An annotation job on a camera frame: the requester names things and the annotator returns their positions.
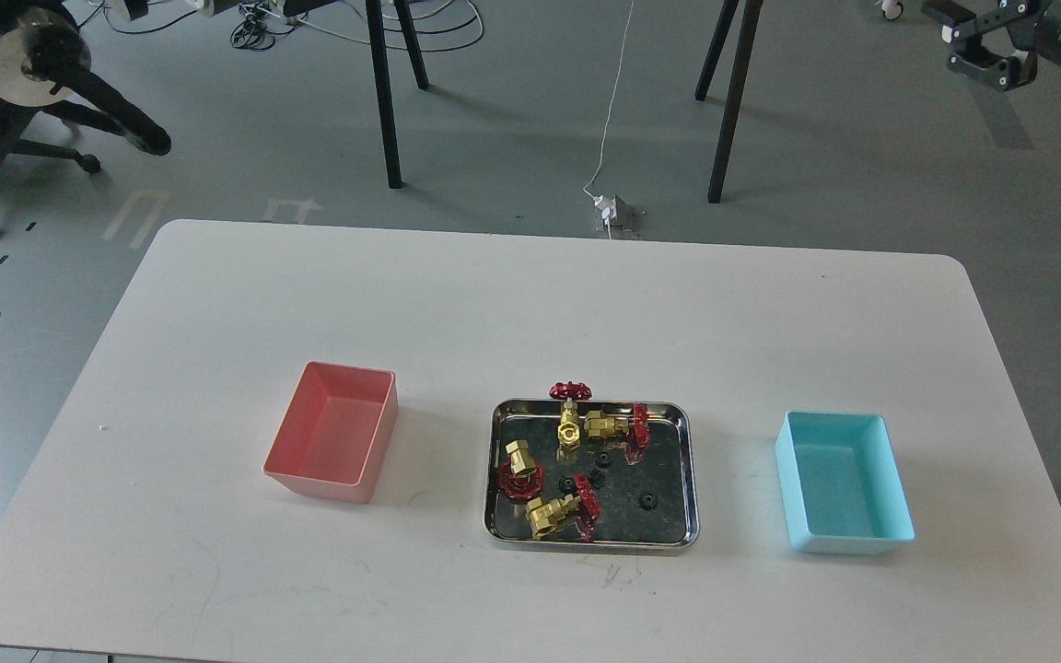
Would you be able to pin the brass valve red handle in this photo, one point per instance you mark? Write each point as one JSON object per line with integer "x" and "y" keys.
{"x": 520, "y": 477}
{"x": 632, "y": 428}
{"x": 547, "y": 517}
{"x": 569, "y": 429}

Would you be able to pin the white floor power socket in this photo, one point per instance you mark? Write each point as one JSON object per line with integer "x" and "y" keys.
{"x": 614, "y": 218}

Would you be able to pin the brass valve front red handle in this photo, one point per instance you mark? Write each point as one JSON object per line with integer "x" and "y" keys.
{"x": 547, "y": 517}

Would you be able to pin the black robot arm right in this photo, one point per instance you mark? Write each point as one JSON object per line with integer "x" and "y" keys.
{"x": 1000, "y": 47}

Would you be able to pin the black table leg right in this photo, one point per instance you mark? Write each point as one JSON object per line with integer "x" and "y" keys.
{"x": 746, "y": 15}

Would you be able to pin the blue plastic box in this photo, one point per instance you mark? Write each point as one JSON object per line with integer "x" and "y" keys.
{"x": 841, "y": 488}

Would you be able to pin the shiny metal tray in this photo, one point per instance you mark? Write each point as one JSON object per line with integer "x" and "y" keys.
{"x": 664, "y": 468}

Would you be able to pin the pink plastic box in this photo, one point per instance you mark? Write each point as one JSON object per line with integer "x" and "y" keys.
{"x": 335, "y": 434}

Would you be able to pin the black table leg left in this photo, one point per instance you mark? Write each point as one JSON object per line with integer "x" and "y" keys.
{"x": 376, "y": 40}

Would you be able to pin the black table leg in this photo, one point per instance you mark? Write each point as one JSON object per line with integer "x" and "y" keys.
{"x": 746, "y": 15}
{"x": 376, "y": 40}

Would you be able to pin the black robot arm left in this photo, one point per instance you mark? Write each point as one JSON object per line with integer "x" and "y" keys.
{"x": 45, "y": 67}

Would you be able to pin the brass valve upright red handle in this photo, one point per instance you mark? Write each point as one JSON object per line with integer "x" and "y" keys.
{"x": 569, "y": 429}

